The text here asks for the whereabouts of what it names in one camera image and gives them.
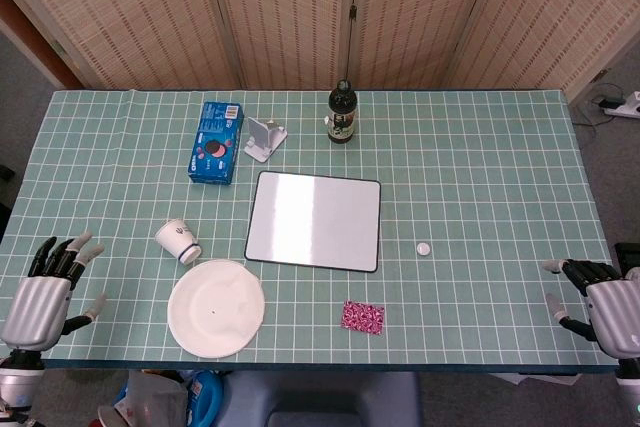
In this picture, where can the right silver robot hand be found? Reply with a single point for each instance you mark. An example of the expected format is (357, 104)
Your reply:
(615, 312)

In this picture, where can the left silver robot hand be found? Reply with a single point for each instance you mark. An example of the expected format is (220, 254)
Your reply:
(37, 307)

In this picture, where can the pink patterned packet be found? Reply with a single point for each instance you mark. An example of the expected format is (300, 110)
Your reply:
(363, 317)

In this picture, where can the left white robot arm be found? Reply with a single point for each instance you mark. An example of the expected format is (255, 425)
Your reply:
(17, 382)

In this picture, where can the black box on floor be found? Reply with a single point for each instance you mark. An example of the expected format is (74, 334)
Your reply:
(629, 253)

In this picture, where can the black object beside table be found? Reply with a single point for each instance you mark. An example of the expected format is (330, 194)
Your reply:
(5, 207)

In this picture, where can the clear plastic bag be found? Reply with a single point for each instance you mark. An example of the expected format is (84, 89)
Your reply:
(150, 399)

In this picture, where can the white paper cup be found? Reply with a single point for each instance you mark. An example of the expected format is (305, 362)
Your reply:
(176, 239)

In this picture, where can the white paper plate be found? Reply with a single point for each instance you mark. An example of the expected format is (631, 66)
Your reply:
(216, 308)

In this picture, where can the blue plastic container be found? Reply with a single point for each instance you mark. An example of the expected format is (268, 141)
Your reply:
(206, 397)

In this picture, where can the green grid tablecloth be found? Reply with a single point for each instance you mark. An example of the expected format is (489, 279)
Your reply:
(475, 172)

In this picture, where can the small white round cap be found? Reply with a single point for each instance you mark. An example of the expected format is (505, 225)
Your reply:
(424, 249)

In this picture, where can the white power strip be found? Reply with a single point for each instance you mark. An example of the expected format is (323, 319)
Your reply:
(627, 106)

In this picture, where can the blue Oreo cookie box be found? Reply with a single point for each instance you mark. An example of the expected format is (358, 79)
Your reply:
(215, 144)

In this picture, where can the white phone stand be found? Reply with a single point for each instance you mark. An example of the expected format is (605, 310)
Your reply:
(265, 139)

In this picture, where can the white board with black rim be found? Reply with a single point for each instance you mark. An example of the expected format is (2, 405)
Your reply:
(312, 222)

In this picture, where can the blue grey chair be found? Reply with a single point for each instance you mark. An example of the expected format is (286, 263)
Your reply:
(320, 397)

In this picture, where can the bamboo folding screen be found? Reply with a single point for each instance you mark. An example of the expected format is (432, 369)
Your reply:
(150, 12)

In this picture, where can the dark tea bottle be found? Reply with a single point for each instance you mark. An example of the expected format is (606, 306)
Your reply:
(342, 114)

